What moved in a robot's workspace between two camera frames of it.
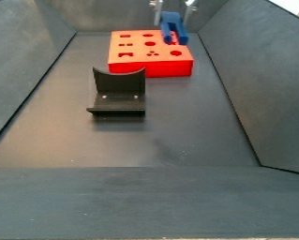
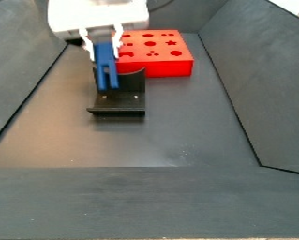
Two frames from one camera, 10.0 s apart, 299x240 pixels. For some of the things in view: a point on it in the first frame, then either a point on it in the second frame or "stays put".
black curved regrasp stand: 120,93 stays put
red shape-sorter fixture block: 140,49 stays put
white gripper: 156,4 → 100,18
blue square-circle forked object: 171,22 → 104,58
